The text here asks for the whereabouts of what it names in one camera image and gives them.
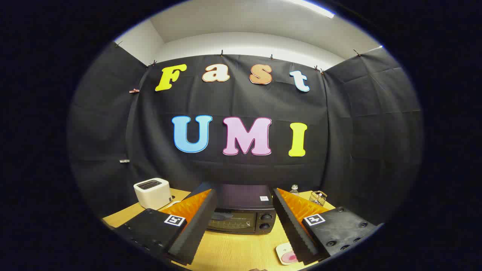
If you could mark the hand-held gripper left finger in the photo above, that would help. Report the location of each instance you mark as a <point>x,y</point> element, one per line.
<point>196,233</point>

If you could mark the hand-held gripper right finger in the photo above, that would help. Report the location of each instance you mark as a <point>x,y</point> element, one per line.
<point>292,229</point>

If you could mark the white cherry print plate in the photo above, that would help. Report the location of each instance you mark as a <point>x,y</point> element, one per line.
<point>282,249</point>

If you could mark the pink round ham slice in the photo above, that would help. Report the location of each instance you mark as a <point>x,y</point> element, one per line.
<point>290,258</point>

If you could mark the black toaster oven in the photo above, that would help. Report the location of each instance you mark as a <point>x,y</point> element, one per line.
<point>244,222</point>

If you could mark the white pop-up toaster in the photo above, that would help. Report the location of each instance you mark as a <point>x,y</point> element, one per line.
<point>152,194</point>

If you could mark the clear plastic bottle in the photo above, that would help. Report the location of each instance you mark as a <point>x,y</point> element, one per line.
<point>294,190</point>

